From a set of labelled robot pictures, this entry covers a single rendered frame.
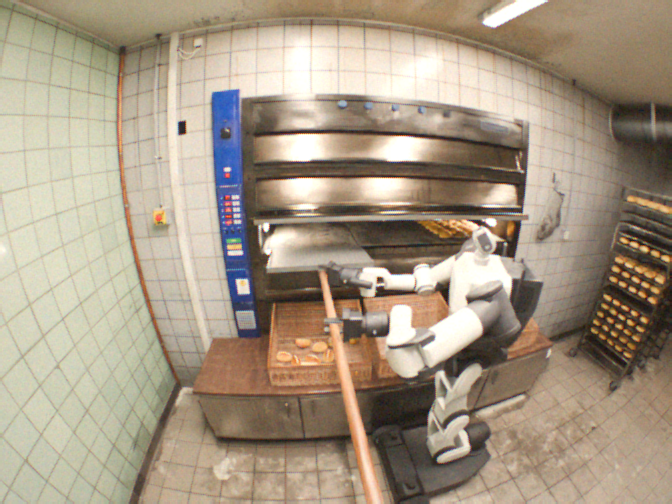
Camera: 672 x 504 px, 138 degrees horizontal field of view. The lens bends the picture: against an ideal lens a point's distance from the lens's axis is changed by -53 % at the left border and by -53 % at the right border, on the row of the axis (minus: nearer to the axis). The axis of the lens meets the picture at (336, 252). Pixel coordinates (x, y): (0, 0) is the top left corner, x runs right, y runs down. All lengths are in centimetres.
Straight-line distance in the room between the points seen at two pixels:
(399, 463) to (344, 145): 184
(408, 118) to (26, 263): 206
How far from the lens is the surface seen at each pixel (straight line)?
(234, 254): 169
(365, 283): 117
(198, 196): 170
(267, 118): 162
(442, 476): 178
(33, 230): 143
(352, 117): 163
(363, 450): 60
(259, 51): 172
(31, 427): 147
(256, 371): 170
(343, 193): 160
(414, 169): 171
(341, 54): 170
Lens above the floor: 173
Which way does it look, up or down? 20 degrees down
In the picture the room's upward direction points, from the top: straight up
